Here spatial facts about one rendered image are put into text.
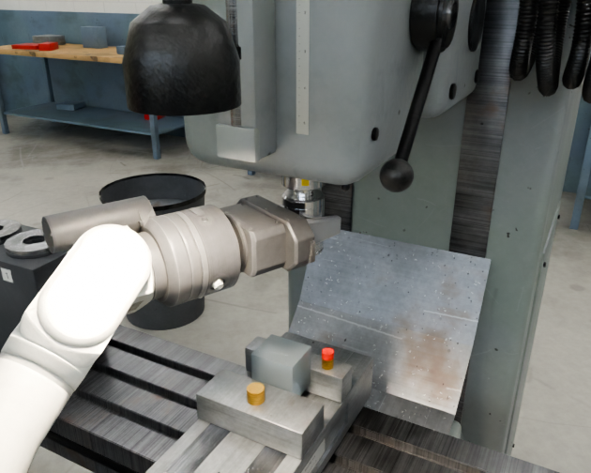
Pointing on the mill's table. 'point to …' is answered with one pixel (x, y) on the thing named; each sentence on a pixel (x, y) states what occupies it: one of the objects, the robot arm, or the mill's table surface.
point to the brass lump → (255, 393)
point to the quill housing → (331, 90)
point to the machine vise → (189, 458)
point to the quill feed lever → (403, 175)
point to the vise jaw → (237, 398)
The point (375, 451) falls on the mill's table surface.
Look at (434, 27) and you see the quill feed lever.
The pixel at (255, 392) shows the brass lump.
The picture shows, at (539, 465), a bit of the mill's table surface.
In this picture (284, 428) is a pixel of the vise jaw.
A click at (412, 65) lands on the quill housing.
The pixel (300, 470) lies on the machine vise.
